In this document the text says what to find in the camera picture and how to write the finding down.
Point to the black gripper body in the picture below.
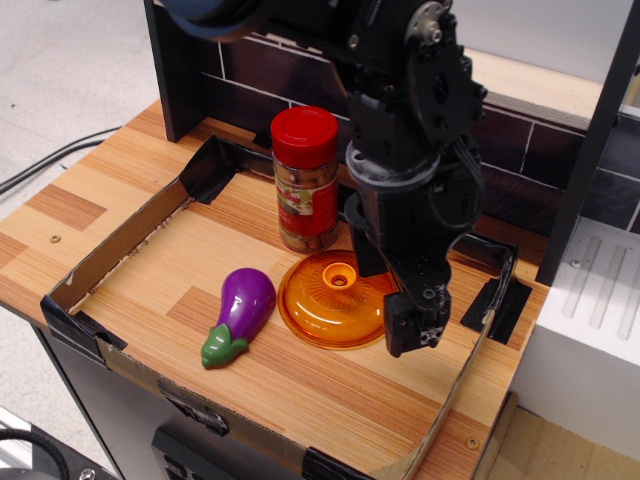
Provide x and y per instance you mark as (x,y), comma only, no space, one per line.
(413,217)

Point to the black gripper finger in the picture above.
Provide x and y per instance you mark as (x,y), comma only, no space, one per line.
(408,327)
(369,261)

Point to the red-capped basil spice bottle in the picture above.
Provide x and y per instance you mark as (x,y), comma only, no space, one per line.
(304,152)

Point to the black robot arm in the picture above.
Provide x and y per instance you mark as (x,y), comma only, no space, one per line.
(411,101)

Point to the cardboard fence with black tape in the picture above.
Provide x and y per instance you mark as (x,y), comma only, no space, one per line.
(127,324)

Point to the orange transparent pot lid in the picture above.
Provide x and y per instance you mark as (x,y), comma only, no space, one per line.
(326,302)

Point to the purple toy eggplant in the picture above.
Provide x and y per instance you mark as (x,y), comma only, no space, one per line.
(248,299)

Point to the dark brick-pattern back panel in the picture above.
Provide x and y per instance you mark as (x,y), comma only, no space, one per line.
(527,163)

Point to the white toy sink unit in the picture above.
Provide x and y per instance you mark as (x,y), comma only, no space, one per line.
(581,367)

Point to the black toy oven front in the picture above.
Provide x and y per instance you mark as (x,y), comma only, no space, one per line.
(209,456)

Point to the black right shelf post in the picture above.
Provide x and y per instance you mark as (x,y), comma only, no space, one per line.
(593,146)

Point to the black shelf post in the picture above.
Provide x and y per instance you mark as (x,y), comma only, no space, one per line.
(593,146)
(178,73)

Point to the black left shelf post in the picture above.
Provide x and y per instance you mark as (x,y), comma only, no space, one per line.
(178,73)

